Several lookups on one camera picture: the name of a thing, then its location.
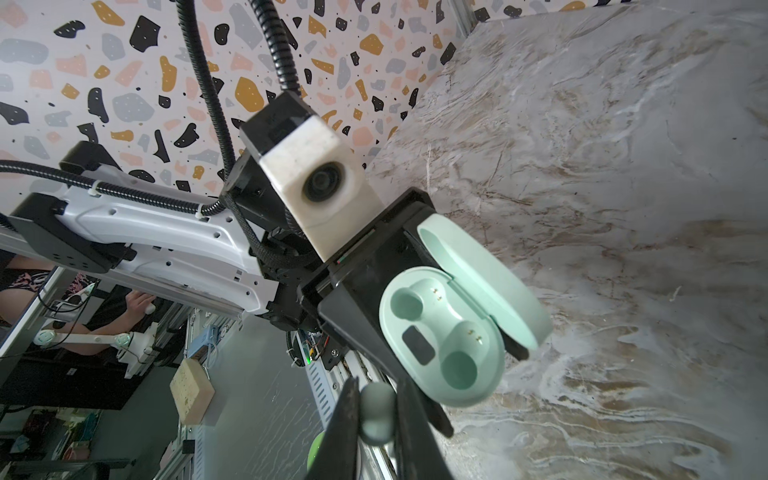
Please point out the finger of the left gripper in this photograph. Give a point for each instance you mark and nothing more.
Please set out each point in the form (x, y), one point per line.
(513, 348)

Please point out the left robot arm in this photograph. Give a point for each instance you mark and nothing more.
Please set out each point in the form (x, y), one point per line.
(106, 221)

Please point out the mint green charging case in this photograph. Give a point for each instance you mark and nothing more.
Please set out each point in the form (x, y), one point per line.
(446, 323)

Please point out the tan sponge block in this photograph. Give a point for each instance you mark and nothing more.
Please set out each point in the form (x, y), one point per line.
(192, 392)

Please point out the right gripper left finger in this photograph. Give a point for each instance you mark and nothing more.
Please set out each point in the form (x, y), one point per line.
(337, 454)

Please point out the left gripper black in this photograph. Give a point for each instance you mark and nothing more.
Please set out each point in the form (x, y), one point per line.
(307, 291)

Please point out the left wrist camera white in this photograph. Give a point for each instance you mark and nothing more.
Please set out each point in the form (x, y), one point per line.
(322, 183)

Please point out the person forearm in background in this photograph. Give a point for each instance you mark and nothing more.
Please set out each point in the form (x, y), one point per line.
(22, 281)

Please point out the mint earbud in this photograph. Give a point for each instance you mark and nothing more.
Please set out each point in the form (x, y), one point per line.
(377, 414)

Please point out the aluminium front rail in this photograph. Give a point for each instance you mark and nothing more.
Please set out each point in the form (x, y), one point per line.
(327, 369)

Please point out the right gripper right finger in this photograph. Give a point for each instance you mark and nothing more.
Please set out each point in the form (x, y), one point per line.
(417, 453)

